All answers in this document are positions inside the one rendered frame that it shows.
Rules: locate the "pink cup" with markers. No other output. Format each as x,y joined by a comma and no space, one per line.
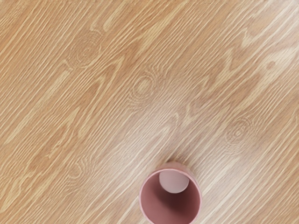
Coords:
151,205

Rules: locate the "white ball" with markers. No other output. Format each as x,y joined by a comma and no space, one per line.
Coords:
173,182

